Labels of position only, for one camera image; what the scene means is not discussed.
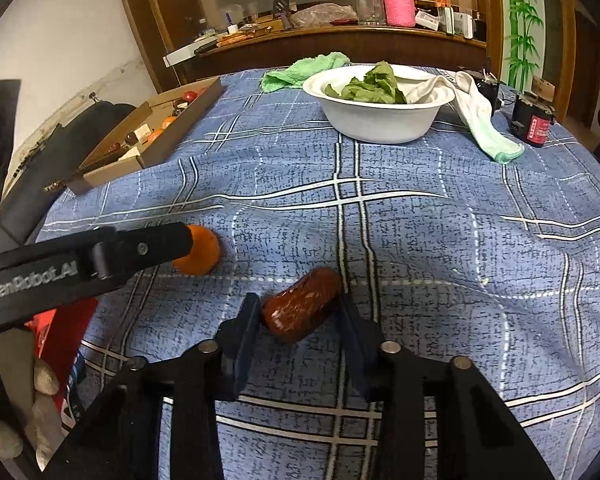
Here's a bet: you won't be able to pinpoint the red date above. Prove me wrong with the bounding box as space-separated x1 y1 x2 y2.
261 267 343 345

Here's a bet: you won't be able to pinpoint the red box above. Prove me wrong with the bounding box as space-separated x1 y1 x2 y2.
24 297 98 431

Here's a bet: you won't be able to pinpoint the green cloth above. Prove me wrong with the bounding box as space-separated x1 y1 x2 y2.
260 51 353 93

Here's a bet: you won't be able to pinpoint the cardboard box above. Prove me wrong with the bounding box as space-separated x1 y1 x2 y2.
67 77 226 195

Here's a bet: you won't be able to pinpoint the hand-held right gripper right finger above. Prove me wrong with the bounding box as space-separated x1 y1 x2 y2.
336 300 556 480

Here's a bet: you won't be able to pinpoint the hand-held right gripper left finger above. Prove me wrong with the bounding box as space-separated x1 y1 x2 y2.
42 292 262 480

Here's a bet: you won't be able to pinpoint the wooden sideboard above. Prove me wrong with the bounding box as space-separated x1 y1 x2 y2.
165 22 503 86

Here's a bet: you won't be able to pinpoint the black device with red label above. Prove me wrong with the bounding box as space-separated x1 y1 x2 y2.
511 91 557 148

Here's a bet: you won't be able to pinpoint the white cloth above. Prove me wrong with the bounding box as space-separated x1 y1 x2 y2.
405 71 525 164

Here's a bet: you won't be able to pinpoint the white bowl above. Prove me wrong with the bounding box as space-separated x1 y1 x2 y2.
302 64 457 145

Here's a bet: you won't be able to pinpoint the green leaves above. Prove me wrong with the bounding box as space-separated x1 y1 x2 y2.
324 61 409 106

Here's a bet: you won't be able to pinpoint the blue plaid tablecloth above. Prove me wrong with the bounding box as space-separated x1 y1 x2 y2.
32 62 600 480

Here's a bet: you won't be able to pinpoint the white flat box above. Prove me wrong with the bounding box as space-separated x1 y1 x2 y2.
162 44 203 68

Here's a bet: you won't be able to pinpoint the person's left hand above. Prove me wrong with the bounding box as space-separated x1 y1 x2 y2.
0 327 65 472

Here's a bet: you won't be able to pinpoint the small black device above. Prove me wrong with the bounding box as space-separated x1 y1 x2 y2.
457 57 506 111

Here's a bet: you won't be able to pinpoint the small white box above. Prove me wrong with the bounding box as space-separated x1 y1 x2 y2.
451 11 476 38

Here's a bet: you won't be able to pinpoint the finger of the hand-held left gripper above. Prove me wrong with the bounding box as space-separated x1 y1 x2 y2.
92 222 194 282

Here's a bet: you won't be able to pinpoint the crumpled plastic bag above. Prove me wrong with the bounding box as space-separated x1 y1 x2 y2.
290 2 358 28

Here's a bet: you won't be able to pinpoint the glass jug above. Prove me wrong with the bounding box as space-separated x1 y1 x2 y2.
354 0 387 26

